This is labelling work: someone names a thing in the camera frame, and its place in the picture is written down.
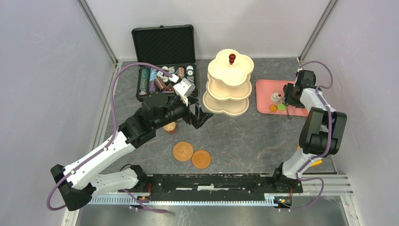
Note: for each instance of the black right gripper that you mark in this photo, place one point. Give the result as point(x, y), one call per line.
point(287, 97)

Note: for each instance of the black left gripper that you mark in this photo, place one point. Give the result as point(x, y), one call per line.
point(200, 117)

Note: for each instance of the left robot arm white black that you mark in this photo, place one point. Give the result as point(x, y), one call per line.
point(82, 180)

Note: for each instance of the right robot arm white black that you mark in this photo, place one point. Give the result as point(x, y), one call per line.
point(321, 134)

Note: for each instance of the white cupcake with cherry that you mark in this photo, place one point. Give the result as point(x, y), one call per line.
point(276, 97)

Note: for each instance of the green macaron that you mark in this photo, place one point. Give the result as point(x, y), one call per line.
point(281, 107)

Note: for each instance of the orange flower cookie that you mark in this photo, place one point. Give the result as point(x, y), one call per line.
point(273, 108)

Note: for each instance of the pink plastic tray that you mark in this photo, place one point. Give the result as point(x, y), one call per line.
point(269, 99)

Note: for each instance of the orange wooden cup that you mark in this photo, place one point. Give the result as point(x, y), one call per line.
point(170, 128)

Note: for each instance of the patterned round wooden coaster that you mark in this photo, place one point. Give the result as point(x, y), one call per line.
point(183, 151)

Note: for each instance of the triangular all-in button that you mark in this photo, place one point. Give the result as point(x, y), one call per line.
point(169, 89)

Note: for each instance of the plain round wooden coaster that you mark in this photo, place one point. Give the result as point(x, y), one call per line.
point(201, 159)

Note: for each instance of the cream three-tier serving stand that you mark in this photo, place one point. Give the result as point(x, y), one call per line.
point(228, 84)

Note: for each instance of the black poker chip case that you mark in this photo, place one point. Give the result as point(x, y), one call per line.
point(170, 46)

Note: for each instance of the yellow toy brick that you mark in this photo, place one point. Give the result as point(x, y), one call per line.
point(318, 162)

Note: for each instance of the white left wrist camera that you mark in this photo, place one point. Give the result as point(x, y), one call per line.
point(182, 87)

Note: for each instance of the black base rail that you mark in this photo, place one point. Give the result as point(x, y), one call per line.
point(218, 187)

